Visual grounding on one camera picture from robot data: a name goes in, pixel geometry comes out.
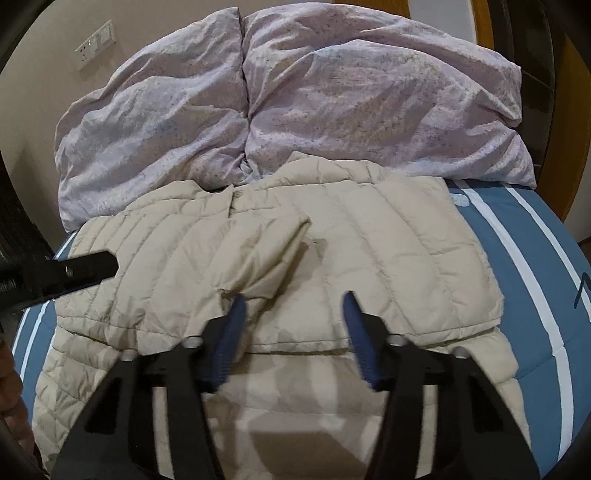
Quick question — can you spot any beige quilted down jacket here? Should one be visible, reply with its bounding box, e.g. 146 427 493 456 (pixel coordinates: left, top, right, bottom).
32 154 528 479

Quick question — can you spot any dark wooden shelf cabinet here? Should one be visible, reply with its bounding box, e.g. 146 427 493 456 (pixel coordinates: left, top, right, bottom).
489 0 562 172

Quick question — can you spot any white wall socket panel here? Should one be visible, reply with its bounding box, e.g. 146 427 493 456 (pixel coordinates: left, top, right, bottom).
74 20 116 71

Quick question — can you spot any lilac floral duvet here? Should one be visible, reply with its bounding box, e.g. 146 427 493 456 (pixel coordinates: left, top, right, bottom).
55 3 536 231

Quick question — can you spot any blue white striped bedsheet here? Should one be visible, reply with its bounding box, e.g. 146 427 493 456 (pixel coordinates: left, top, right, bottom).
11 178 591 478

